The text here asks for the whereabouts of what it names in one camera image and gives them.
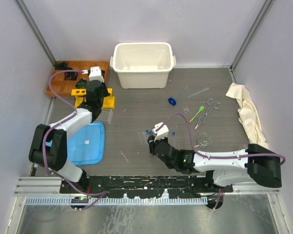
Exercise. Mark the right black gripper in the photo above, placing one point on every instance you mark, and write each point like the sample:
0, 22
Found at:
152, 143

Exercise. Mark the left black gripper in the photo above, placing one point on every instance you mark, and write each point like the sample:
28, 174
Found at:
103, 85

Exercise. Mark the clear test tube blue cap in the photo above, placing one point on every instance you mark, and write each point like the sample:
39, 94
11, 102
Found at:
173, 138

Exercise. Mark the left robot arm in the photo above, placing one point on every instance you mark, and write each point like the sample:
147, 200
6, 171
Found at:
76, 176

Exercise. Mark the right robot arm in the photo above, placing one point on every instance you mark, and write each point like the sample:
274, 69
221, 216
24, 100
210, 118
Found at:
254, 164

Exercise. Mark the rolled tie yellow floral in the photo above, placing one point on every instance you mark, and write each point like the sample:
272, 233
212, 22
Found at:
81, 84

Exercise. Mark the yellow test tube rack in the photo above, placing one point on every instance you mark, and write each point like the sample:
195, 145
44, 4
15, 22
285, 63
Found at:
80, 97

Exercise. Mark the clear plastic tube rack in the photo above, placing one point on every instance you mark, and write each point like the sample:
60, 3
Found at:
105, 116

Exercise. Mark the rolled tie orange pattern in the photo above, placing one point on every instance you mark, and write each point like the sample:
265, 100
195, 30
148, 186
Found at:
70, 75

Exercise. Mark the wooden compartment tray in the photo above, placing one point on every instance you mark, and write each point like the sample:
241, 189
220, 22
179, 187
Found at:
63, 87

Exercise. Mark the blue hexagonal cap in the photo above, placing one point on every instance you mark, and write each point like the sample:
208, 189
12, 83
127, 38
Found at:
172, 101

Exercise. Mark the rolled tie dark green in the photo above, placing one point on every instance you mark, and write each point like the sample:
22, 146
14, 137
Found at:
60, 65

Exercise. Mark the white plastic bin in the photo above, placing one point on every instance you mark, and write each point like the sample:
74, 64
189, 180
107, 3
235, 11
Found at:
143, 65

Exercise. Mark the blue plastic tray lid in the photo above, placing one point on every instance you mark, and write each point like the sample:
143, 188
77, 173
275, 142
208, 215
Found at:
85, 144

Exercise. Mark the green rainbow spoon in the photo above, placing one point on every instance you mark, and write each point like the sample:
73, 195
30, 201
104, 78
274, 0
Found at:
201, 108

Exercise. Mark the metal crucible tongs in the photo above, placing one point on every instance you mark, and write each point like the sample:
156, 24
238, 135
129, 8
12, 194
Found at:
211, 106

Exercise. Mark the cream cloth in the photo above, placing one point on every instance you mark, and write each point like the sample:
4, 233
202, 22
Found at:
248, 115

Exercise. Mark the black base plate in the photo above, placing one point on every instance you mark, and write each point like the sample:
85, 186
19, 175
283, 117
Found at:
177, 186

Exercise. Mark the aluminium rail frame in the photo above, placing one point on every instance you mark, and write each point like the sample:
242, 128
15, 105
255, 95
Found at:
50, 190

